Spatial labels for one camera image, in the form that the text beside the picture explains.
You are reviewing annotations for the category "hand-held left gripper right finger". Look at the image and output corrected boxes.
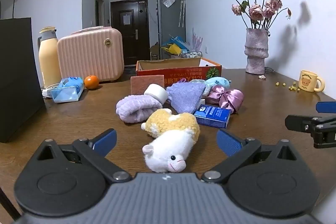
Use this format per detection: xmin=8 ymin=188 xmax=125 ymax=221
xmin=201 ymin=128 xmax=297 ymax=184

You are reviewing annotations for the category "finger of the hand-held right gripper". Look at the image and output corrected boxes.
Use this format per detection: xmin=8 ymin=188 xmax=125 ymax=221
xmin=316 ymin=101 xmax=336 ymax=114
xmin=285 ymin=114 xmax=336 ymax=136

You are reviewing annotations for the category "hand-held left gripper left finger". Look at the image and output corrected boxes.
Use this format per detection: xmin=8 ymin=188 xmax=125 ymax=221
xmin=37 ymin=128 xmax=132 ymax=183

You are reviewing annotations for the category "purple towel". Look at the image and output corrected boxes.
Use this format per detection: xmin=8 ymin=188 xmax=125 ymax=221
xmin=116 ymin=95 xmax=164 ymax=124

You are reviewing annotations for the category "pink satin bow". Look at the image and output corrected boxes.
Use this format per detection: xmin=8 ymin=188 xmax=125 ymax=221
xmin=205 ymin=85 xmax=244 ymax=114

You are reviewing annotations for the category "clear plastic shower cap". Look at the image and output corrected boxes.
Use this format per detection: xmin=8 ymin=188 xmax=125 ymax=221
xmin=200 ymin=81 xmax=212 ymax=106

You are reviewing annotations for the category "yellow and white plush sheep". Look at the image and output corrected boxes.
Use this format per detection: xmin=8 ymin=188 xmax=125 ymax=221
xmin=141 ymin=109 xmax=200 ymax=173

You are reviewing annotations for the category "purple knitted pouch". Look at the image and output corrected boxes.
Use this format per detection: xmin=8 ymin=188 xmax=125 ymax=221
xmin=166 ymin=81 xmax=206 ymax=115

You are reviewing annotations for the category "pink cleaning sponge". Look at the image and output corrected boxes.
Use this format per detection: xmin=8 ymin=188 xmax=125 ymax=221
xmin=130 ymin=75 xmax=165 ymax=95

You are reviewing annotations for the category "white round foam sponge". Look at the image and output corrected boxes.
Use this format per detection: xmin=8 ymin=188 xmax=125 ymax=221
xmin=144 ymin=84 xmax=168 ymax=105

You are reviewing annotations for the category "orange cardboard box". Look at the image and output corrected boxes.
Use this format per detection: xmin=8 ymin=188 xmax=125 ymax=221
xmin=136 ymin=57 xmax=222 ymax=88

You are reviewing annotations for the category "yellow bear mug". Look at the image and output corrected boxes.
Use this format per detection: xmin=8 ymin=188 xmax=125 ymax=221
xmin=299 ymin=70 xmax=325 ymax=93

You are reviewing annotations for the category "small blue packet box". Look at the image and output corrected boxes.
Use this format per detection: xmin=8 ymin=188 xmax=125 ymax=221
xmin=194 ymin=105 xmax=231 ymax=129

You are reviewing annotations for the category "orange fruit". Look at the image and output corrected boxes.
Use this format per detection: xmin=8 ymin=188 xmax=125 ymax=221
xmin=84 ymin=75 xmax=100 ymax=90

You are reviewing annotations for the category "blue tissue pack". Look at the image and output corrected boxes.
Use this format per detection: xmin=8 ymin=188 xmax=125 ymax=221
xmin=51 ymin=76 xmax=84 ymax=103

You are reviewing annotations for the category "blue plush toy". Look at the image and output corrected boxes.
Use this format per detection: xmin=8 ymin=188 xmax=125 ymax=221
xmin=205 ymin=77 xmax=231 ymax=88

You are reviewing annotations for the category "purple textured vase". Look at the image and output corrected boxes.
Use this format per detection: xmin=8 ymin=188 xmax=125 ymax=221
xmin=245 ymin=28 xmax=269 ymax=75

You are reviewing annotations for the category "pink ribbed suitcase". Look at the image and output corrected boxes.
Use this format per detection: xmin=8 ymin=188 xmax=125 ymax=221
xmin=57 ymin=26 xmax=125 ymax=83

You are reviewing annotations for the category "cream thermos bottle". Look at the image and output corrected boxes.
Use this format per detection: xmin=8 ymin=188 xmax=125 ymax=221
xmin=37 ymin=27 xmax=62 ymax=88

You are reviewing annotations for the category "brown cardboard carton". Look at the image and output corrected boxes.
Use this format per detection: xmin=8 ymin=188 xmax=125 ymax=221
xmin=150 ymin=42 xmax=161 ymax=60

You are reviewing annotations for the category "dark wooden door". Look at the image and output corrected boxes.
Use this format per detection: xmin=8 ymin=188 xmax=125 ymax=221
xmin=110 ymin=0 xmax=151 ymax=65

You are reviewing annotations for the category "purple feather decoration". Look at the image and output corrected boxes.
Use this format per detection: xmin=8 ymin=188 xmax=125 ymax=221
xmin=188 ymin=28 xmax=204 ymax=52

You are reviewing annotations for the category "blue and yellow floor clutter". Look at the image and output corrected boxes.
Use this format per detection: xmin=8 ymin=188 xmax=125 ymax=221
xmin=161 ymin=35 xmax=188 ymax=55

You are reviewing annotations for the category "black paper bag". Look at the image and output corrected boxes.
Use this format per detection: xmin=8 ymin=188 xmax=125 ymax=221
xmin=0 ymin=0 xmax=46 ymax=143

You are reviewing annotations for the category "white paper notice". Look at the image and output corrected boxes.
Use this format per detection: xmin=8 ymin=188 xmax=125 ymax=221
xmin=120 ymin=11 xmax=131 ymax=25

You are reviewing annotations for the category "grey refrigerator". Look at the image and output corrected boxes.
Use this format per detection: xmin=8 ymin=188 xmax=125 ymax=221
xmin=157 ymin=0 xmax=186 ymax=59

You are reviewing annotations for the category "clear hanging umbrella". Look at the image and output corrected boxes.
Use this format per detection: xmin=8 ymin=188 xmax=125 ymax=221
xmin=178 ymin=0 xmax=185 ymax=28

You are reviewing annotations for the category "white charger with cable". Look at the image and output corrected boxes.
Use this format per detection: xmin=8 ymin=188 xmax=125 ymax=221
xmin=42 ymin=83 xmax=59 ymax=99

